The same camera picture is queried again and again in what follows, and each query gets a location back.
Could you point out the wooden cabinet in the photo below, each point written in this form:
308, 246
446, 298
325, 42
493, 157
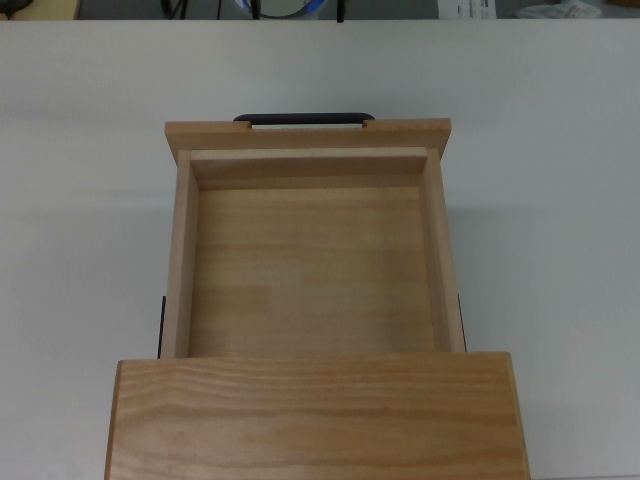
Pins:
315, 420

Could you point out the clear plastic bag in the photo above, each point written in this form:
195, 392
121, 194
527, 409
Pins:
560, 10

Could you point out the white printed paper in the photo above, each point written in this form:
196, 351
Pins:
467, 9

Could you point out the yellow board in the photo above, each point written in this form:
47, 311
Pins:
40, 9

